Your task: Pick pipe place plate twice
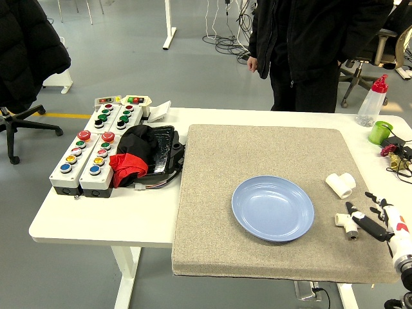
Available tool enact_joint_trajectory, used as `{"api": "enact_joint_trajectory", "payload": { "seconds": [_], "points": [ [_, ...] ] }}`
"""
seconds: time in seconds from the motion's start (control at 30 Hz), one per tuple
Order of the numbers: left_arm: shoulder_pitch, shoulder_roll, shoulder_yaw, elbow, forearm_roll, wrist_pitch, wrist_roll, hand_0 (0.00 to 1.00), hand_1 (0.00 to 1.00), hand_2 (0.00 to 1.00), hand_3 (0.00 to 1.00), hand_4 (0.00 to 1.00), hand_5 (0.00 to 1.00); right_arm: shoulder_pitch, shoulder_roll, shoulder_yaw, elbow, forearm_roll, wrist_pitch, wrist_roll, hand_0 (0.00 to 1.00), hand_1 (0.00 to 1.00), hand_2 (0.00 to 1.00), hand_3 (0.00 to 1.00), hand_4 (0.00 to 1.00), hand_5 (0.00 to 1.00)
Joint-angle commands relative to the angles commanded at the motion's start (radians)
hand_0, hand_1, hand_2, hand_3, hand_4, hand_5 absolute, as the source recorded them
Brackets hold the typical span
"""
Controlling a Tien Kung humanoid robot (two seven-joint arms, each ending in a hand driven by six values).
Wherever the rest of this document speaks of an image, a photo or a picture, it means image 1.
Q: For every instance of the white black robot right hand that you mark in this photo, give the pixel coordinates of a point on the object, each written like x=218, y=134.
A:
x=397, y=231

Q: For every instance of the person's right hand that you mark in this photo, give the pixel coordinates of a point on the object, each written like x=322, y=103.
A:
x=252, y=63

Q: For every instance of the small white pipe fitting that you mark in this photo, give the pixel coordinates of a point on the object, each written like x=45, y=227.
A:
x=342, y=220

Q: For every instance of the large white pipe tee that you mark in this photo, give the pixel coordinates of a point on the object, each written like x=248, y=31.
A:
x=340, y=184

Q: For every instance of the blue round plate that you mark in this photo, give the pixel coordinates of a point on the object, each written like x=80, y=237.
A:
x=273, y=209

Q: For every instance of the person in black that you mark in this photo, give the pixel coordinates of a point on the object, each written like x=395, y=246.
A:
x=305, y=48

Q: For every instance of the grey-brown mat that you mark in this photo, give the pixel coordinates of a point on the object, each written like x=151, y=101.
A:
x=257, y=151

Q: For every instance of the black power adapter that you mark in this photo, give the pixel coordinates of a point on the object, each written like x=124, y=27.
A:
x=394, y=141

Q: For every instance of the green cup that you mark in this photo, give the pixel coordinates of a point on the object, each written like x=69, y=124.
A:
x=376, y=135

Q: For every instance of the grey office chair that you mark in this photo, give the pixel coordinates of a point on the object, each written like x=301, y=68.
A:
x=360, y=72

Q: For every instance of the grey power strip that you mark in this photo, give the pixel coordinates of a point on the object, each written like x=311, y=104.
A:
x=304, y=291

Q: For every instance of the black electronic housing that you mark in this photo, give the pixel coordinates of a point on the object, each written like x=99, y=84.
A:
x=165, y=145

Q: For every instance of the clear bottle red cap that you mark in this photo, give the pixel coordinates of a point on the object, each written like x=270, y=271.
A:
x=370, y=106

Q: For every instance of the four-button control box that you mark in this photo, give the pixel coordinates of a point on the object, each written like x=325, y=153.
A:
x=96, y=114
x=133, y=116

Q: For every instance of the black and red cloth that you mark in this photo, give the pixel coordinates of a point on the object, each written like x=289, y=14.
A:
x=135, y=145

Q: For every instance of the five-button control box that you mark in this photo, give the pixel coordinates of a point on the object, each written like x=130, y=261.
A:
x=61, y=178
x=107, y=175

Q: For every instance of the white panel heater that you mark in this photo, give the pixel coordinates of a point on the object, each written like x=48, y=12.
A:
x=59, y=82

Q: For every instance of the white table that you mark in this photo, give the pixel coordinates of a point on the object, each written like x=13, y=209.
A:
x=106, y=219

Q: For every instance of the black office chair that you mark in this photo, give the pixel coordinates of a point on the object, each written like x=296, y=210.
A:
x=13, y=125

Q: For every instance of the white switch plate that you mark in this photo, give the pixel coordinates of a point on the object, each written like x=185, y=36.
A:
x=161, y=109

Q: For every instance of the beige green-red switch box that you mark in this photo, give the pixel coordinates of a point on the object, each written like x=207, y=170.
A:
x=145, y=102

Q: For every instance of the grey rocker switch box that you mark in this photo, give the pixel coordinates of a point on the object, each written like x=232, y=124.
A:
x=100, y=102

